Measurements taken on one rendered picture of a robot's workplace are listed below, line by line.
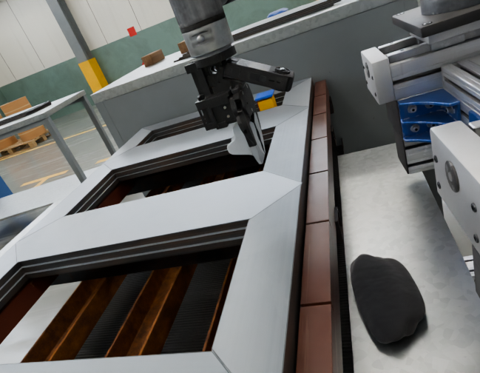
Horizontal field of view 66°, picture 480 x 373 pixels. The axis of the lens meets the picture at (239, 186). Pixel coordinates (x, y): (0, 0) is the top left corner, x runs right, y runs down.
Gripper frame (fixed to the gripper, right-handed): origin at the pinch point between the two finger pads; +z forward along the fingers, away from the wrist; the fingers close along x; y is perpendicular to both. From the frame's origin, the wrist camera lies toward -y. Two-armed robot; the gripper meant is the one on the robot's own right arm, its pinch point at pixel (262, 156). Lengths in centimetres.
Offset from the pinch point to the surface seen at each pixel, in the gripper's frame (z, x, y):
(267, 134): 8.7, -34.8, 6.6
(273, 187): 7.2, -0.6, 0.3
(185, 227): 7.2, 7.9, 17.0
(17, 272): 9, 11, 59
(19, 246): 7, 2, 65
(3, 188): 78, -276, 413
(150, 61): -14, -118, 72
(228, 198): 7.2, 0.1, 9.8
